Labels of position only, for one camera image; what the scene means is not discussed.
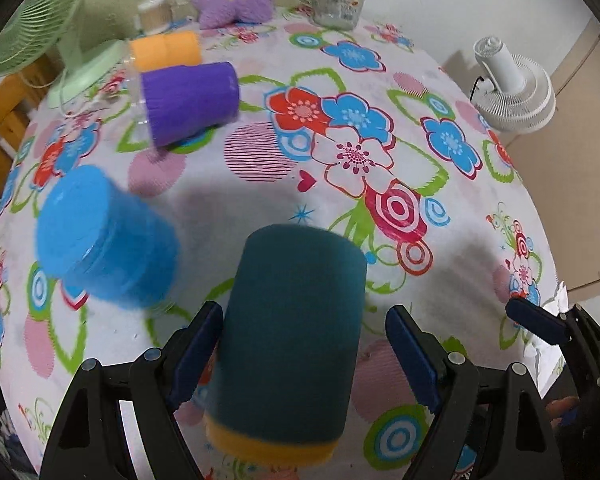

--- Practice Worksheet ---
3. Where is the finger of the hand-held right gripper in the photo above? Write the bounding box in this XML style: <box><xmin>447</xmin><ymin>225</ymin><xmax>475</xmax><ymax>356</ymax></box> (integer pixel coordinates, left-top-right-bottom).
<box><xmin>505</xmin><ymin>297</ymin><xmax>600</xmax><ymax>411</ymax></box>

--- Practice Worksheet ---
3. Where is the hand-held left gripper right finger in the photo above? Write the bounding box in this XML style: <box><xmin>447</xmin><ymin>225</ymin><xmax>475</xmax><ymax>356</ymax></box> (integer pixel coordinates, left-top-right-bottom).
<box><xmin>385</xmin><ymin>305</ymin><xmax>564</xmax><ymax>480</ymax></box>

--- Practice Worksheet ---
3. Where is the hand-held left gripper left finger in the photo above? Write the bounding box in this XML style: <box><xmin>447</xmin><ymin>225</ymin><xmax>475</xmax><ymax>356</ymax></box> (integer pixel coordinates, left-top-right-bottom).
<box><xmin>39</xmin><ymin>301</ymin><xmax>224</xmax><ymax>480</ymax></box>

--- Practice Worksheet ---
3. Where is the dark teal cup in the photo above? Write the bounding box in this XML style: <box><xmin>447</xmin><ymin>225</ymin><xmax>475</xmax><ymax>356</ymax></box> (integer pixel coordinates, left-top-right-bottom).
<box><xmin>201</xmin><ymin>224</ymin><xmax>368</xmax><ymax>471</ymax></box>

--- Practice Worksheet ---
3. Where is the light blue cup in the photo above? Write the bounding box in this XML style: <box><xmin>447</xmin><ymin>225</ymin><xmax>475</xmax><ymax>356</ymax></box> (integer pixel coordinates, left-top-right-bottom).
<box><xmin>34</xmin><ymin>164</ymin><xmax>182</xmax><ymax>311</ymax></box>

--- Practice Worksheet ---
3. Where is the purple cup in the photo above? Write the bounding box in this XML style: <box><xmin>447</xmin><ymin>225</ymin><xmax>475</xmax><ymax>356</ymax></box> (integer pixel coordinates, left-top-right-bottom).
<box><xmin>140</xmin><ymin>61</ymin><xmax>241</xmax><ymax>149</ymax></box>

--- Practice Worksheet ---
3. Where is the orange cup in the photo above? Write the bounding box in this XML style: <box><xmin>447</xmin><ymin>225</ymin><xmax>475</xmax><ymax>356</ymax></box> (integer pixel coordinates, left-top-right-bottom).
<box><xmin>129</xmin><ymin>30</ymin><xmax>203</xmax><ymax>73</ymax></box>

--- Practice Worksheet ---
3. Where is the person's right hand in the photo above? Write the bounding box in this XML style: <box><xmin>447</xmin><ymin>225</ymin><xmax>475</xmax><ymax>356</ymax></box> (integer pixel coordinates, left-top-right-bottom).
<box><xmin>544</xmin><ymin>395</ymin><xmax>581</xmax><ymax>430</ymax></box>

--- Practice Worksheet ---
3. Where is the floral tablecloth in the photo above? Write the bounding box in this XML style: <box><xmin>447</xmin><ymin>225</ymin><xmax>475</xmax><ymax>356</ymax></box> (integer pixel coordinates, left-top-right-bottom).
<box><xmin>0</xmin><ymin>4</ymin><xmax>567</xmax><ymax>480</ymax></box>

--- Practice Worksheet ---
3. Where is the white floor fan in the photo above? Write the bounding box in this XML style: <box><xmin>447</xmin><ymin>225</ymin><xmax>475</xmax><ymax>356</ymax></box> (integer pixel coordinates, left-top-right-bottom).
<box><xmin>468</xmin><ymin>36</ymin><xmax>557</xmax><ymax>134</ymax></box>

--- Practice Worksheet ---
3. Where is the wooden furniture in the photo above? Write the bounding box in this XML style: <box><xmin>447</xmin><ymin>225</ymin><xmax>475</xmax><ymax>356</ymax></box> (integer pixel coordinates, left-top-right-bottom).
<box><xmin>0</xmin><ymin>55</ymin><xmax>63</xmax><ymax>203</ymax></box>

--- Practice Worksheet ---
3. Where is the toothpick holder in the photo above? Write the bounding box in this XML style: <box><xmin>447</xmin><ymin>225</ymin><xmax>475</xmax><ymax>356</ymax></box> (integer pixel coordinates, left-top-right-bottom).
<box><xmin>137</xmin><ymin>0</ymin><xmax>174</xmax><ymax>36</ymax></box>

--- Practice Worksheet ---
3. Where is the green desk fan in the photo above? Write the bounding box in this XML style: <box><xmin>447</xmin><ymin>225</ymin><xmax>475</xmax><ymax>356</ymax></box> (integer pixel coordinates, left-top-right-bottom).
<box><xmin>0</xmin><ymin>0</ymin><xmax>128</xmax><ymax>109</ymax></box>

